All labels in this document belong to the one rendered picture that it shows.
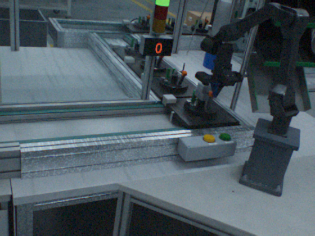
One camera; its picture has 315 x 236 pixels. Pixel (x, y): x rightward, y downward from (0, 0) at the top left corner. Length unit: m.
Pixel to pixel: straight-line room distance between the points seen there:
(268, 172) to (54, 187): 0.70
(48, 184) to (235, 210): 0.59
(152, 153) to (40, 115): 0.44
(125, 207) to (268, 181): 0.49
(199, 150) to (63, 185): 0.47
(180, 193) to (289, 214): 0.35
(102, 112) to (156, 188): 0.42
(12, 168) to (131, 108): 0.54
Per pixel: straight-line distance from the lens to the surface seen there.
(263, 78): 1.68
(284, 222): 1.25
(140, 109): 1.52
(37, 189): 1.18
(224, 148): 1.36
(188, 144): 1.29
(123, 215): 1.30
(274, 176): 1.32
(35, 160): 1.18
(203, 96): 1.48
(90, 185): 1.19
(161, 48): 1.45
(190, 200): 1.20
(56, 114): 1.42
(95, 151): 1.22
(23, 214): 1.21
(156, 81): 1.76
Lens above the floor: 1.59
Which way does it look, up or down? 26 degrees down
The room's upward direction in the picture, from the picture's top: 10 degrees clockwise
